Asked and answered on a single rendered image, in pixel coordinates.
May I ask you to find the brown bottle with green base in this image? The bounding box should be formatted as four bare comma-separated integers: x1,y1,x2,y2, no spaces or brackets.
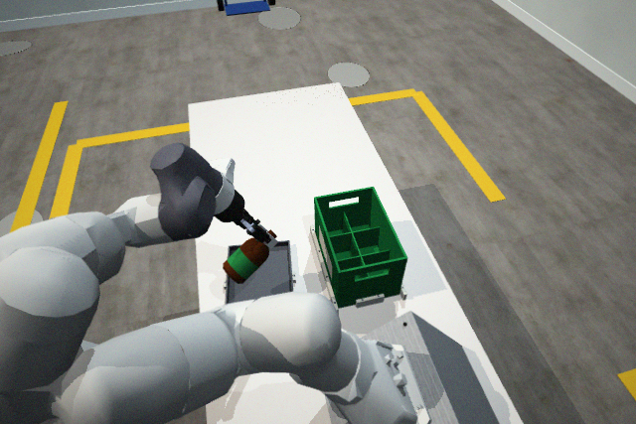
223,237,269,284

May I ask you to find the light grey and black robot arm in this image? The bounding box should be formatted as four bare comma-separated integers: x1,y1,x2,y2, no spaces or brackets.
0,143,431,424

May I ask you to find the green crate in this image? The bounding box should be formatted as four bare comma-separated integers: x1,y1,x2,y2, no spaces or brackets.
314,187,407,308

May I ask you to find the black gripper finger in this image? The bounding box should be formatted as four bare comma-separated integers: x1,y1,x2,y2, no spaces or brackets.
233,210,278,249
254,219,268,232

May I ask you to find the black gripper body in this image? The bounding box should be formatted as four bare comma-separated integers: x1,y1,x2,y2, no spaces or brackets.
214,190,249,225

